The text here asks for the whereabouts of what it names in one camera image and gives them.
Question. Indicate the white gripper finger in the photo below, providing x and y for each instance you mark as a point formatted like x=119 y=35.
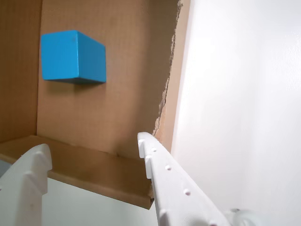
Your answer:
x=21 y=193
x=176 y=193

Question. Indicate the blue cube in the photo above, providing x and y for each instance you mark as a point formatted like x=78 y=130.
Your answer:
x=61 y=56

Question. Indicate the brown cardboard box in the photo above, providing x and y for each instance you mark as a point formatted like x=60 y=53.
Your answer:
x=117 y=70

